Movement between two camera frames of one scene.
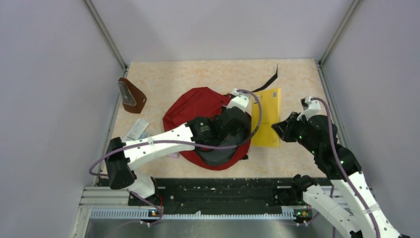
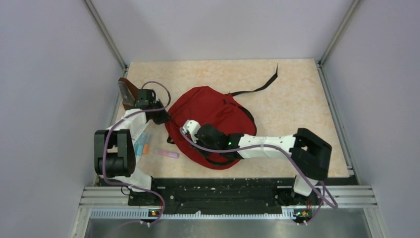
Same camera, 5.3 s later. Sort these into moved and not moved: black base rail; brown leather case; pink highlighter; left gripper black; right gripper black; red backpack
Moved: left gripper black; red backpack; right gripper black
Not moved: brown leather case; pink highlighter; black base rail
